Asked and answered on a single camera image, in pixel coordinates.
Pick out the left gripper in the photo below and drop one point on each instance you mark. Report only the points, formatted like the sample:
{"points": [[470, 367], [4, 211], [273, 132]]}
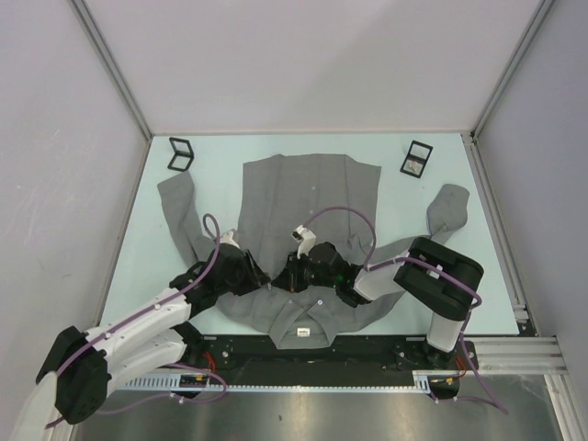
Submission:
{"points": [[254, 277]]}

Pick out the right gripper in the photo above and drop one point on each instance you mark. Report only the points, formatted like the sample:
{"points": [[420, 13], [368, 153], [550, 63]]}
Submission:
{"points": [[289, 279]]}

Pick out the grey button-up shirt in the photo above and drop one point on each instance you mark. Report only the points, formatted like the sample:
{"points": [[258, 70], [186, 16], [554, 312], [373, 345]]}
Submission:
{"points": [[279, 194]]}

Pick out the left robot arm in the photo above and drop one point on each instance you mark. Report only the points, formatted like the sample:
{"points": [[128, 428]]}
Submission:
{"points": [[83, 368]]}

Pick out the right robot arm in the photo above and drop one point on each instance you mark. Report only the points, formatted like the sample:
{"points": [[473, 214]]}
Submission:
{"points": [[443, 280]]}

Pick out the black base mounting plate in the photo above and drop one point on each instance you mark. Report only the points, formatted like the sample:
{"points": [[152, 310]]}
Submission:
{"points": [[398, 351]]}

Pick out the black display box, left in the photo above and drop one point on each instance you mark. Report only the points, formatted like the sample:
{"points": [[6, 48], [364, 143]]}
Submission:
{"points": [[183, 154]]}

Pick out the black display box, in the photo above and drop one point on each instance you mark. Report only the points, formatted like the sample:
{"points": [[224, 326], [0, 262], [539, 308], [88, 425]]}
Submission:
{"points": [[419, 152], [183, 154]]}

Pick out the black display box, right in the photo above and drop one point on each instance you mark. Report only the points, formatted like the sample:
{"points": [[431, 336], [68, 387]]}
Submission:
{"points": [[419, 152]]}

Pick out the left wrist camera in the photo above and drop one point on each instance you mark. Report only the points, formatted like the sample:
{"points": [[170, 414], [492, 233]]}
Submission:
{"points": [[230, 239]]}

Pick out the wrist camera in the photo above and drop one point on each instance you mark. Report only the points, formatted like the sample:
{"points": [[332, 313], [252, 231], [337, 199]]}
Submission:
{"points": [[230, 239], [305, 239]]}

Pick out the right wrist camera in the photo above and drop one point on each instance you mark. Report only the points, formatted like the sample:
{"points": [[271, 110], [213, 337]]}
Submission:
{"points": [[305, 239]]}

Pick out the white slotted cable duct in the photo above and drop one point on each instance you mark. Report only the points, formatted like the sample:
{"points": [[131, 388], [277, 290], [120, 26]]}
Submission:
{"points": [[257, 381]]}

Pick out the aluminium frame rail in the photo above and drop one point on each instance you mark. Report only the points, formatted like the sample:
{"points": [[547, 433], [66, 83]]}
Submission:
{"points": [[519, 356]]}

